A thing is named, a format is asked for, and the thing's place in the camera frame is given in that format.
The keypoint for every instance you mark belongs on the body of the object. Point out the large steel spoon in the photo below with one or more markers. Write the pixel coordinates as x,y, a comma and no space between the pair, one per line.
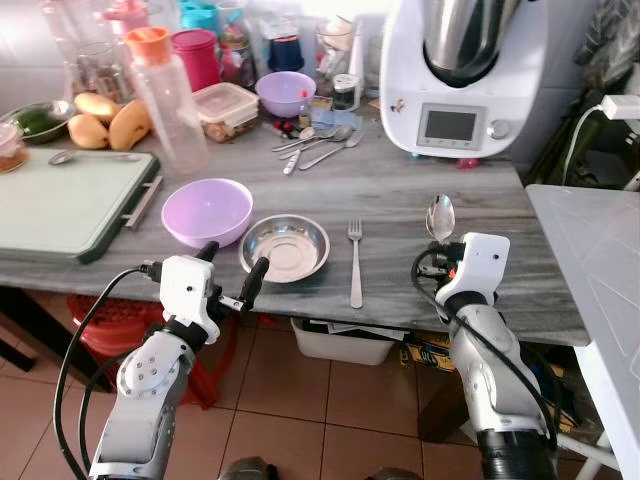
441,215

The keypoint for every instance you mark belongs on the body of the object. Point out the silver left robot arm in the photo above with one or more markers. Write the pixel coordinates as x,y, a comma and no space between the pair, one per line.
150,385

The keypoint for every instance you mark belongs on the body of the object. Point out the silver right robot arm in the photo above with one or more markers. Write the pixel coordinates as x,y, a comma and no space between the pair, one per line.
495,380

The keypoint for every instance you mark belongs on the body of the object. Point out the shallow steel bowl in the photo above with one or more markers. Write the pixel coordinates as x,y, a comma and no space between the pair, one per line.
286,248

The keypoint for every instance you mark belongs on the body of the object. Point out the large purple plastic bowl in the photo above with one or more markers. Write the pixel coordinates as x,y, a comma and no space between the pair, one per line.
205,208

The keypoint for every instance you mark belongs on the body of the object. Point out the yellow and blue bag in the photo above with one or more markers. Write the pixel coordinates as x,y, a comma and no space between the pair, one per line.
430,352

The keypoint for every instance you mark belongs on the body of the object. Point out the steel fork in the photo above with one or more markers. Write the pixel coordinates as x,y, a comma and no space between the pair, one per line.
355,265

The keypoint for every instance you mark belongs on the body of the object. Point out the white plastic tub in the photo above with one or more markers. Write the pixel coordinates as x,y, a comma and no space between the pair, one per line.
340,345

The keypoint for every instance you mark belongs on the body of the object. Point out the red plastic stool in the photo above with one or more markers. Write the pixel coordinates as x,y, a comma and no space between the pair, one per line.
100,325

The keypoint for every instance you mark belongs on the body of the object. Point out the white plastic table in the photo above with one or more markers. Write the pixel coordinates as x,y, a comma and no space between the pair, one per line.
590,270

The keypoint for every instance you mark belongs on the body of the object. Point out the clear lidded food container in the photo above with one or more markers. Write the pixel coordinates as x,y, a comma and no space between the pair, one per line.
226,108

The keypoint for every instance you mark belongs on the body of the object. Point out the clear bottle orange cap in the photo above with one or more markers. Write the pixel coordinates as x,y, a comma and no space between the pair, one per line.
170,110

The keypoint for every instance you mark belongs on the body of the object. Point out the green cutting board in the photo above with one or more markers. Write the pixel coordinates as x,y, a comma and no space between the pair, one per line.
65,205

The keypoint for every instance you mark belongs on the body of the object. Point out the white kitchen cooking machine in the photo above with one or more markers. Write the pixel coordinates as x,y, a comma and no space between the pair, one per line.
460,100

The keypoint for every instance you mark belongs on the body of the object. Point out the dark robot left foot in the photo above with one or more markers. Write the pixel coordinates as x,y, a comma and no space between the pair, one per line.
248,470

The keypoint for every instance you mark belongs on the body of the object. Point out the dark robot foot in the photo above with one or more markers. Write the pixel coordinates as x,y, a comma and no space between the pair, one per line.
248,470
392,474

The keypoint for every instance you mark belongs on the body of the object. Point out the small steel spoon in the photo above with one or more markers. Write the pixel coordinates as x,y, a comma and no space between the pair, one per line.
62,157

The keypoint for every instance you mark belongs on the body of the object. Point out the small purple plastic bowl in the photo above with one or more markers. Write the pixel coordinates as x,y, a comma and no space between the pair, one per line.
285,95

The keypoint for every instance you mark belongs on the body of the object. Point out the magenta plastic canister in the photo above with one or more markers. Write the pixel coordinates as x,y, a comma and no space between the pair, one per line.
198,60

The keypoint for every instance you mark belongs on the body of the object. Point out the dark spice jar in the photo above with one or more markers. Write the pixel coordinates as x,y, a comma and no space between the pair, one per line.
235,50

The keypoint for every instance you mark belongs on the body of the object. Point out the tall glass jar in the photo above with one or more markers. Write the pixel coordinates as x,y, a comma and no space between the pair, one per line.
98,72

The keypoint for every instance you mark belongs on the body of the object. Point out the dark blue cup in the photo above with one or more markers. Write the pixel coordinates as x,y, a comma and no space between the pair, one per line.
286,55

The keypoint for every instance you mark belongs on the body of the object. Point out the dark robot right foot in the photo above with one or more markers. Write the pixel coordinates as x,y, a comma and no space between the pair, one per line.
392,474

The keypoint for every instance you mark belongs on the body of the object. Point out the dish with green fruit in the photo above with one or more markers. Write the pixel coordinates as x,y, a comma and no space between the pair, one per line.
35,120

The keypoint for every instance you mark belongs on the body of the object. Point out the small glass jar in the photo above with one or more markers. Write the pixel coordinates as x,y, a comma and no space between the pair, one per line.
10,148

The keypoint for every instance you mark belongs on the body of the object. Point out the white power adapter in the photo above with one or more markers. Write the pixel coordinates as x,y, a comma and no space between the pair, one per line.
620,107

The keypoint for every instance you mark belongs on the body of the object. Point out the teal plastic cup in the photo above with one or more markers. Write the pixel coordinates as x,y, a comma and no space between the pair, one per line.
198,15

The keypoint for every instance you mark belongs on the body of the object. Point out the clear glass pitcher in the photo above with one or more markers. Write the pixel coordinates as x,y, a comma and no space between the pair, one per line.
338,48

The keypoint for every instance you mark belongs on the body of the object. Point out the pink lidded jug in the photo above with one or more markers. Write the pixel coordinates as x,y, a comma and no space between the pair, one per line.
125,15

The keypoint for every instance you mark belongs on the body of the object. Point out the dark patterned cloth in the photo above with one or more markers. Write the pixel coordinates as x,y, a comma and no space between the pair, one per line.
615,45

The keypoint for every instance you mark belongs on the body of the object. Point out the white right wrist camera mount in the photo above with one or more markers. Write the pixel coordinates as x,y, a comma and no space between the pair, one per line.
478,262

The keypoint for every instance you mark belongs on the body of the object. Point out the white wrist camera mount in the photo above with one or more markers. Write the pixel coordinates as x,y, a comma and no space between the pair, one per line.
478,262
186,285

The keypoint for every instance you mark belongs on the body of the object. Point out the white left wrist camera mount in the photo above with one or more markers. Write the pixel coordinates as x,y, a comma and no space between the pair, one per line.
186,285

